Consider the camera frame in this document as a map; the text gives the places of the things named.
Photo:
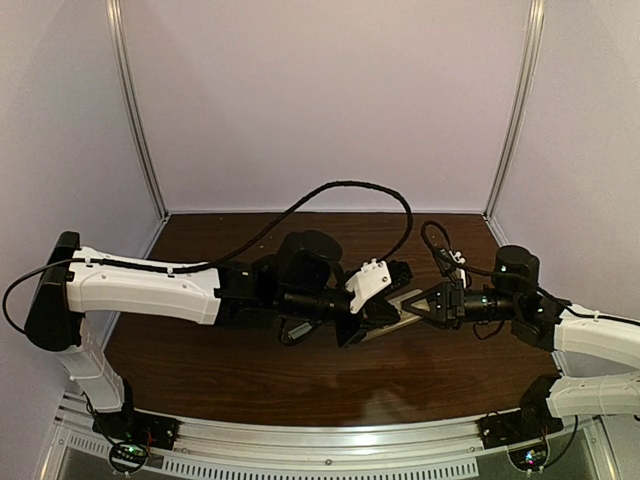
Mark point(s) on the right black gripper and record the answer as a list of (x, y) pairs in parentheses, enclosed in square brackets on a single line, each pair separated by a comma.
[(451, 313)]

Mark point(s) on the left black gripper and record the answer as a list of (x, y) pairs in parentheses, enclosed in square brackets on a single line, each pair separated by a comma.
[(380, 308)]

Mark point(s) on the white remote control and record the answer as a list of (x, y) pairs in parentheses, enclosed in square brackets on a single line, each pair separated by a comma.
[(402, 319)]

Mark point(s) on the grey battery cover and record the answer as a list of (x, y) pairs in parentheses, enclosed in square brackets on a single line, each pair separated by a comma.
[(299, 333)]

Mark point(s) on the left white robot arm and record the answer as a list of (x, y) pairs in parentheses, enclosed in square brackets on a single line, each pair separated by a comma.
[(302, 282)]

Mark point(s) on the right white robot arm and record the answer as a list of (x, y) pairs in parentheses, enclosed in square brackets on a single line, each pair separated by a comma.
[(548, 323)]

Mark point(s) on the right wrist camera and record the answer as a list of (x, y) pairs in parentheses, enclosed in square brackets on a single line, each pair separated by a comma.
[(450, 264)]

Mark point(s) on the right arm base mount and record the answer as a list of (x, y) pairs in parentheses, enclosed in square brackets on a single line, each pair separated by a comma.
[(516, 426)]

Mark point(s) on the aluminium front rail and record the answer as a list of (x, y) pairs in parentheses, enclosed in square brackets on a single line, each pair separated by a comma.
[(409, 444)]

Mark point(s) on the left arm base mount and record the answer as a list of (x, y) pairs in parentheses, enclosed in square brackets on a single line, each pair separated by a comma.
[(145, 429)]

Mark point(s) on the right aluminium corner post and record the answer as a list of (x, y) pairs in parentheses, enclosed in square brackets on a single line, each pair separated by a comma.
[(533, 35)]

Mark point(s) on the aluminium corner post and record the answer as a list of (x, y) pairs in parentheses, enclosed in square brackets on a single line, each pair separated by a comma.
[(118, 36), (533, 35)]

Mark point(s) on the white slotted cable duct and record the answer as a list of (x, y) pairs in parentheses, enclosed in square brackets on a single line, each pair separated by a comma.
[(87, 458)]

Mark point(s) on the left aluminium corner post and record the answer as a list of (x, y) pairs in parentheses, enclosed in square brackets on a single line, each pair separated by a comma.
[(118, 36)]

